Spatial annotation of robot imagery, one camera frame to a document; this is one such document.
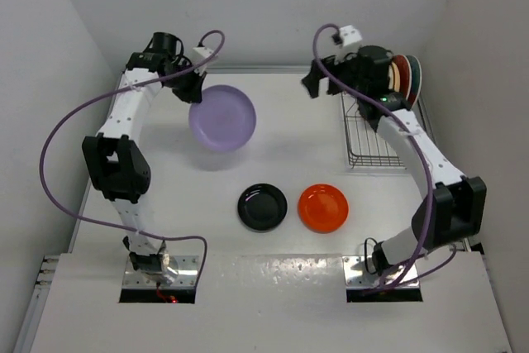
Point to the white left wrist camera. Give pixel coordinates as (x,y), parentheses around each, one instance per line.
(199,54)

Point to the wire dish rack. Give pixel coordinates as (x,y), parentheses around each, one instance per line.
(366,152)

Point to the black plate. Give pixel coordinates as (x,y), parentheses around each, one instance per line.
(262,207)

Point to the yellow plate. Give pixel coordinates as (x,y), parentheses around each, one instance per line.
(394,77)

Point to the orange plate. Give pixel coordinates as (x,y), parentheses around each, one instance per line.
(323,208)

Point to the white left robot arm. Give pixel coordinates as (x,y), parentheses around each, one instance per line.
(116,166)

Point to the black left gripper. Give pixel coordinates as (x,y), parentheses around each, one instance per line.
(194,93)

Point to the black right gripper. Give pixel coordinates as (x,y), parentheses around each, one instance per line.
(312,83)

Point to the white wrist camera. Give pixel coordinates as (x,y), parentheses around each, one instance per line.
(347,41)
(199,54)

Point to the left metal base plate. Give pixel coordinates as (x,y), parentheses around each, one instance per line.
(180,273)

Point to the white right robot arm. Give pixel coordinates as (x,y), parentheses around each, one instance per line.
(453,203)

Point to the red teal floral plate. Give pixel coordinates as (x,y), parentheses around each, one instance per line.
(405,74)
(416,79)

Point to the purple plate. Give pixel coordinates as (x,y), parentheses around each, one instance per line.
(224,120)

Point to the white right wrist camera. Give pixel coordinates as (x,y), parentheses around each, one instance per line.
(347,41)

